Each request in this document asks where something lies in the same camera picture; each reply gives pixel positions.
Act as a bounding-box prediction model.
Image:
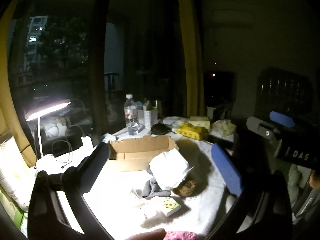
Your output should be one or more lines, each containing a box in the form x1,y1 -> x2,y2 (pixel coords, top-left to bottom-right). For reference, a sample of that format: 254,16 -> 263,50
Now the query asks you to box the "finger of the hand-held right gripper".
246,116 -> 280,143
269,111 -> 296,128

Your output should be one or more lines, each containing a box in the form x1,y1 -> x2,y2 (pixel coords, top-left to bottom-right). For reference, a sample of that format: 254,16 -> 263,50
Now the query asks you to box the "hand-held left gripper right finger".
200,143 -> 293,240

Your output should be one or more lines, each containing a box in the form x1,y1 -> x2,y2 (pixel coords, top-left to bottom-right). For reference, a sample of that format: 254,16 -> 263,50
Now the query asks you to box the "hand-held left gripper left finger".
27,141 -> 118,240

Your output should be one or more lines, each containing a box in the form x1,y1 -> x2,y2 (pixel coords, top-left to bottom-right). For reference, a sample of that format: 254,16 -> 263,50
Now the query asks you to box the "cardboard box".
108,135 -> 179,172

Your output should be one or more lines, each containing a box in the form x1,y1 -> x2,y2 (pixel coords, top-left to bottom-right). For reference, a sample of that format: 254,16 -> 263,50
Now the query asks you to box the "brown plush pouch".
172,177 -> 198,197

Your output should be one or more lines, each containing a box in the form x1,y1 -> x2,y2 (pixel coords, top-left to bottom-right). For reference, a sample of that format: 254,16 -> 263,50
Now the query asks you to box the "white diaper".
149,149 -> 194,190

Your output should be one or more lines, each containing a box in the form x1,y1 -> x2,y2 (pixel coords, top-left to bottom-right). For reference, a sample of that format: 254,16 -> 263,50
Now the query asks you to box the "tissue pack with yellow print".
160,197 -> 182,217

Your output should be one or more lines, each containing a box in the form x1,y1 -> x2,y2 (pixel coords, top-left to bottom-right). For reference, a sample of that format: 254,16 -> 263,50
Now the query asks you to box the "grey sock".
142,166 -> 173,200

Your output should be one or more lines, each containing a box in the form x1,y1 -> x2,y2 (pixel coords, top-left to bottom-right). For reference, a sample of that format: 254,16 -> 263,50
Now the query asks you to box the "pink fluffy cloth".
165,231 -> 198,240

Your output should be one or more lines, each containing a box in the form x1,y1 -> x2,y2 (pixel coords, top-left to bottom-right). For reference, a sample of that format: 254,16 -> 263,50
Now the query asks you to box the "person's right hand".
309,171 -> 320,188

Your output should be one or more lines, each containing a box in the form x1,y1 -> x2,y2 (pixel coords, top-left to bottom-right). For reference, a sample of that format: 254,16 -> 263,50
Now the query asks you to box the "person's left hand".
122,228 -> 167,240

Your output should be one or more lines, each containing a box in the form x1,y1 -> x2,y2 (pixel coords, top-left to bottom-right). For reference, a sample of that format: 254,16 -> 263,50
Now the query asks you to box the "white charger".
80,135 -> 93,148

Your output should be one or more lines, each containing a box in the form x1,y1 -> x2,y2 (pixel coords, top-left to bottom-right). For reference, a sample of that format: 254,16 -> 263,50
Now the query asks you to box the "white power strip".
102,133 -> 118,143

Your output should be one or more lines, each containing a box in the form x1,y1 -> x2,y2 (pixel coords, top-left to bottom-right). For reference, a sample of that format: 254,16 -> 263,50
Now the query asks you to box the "dark cabinet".
257,67 -> 313,115

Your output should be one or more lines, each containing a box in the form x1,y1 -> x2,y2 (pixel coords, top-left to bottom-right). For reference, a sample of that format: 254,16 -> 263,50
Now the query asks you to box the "pale crumpled tissue pack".
211,119 -> 237,138

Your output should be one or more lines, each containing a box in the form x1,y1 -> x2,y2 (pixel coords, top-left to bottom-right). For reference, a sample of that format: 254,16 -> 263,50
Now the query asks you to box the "clear plastic water bottle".
124,94 -> 140,136

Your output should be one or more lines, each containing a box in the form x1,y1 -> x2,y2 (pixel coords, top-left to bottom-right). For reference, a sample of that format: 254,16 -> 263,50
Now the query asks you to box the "pale yellow tissue box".
189,116 -> 211,129

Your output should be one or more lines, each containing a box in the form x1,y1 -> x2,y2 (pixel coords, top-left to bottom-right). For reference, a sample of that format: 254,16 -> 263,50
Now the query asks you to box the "dark screen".
204,71 -> 237,103

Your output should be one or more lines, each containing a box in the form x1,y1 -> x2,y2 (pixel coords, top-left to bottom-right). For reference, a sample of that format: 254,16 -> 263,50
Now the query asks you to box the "white perforated container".
137,109 -> 158,128

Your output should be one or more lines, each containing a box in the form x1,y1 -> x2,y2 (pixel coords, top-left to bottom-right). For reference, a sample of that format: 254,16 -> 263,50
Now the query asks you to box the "black round object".
151,123 -> 172,135

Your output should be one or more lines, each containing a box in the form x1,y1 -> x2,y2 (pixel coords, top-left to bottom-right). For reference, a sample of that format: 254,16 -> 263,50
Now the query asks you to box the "white desk lamp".
25,99 -> 72,170

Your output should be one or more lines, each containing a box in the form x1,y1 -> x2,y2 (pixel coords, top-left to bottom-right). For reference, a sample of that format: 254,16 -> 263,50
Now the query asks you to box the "white printed bag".
0,130 -> 33,205

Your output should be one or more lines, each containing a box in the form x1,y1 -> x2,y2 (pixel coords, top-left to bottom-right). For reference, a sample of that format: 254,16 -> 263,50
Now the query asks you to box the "black cable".
51,125 -> 87,170

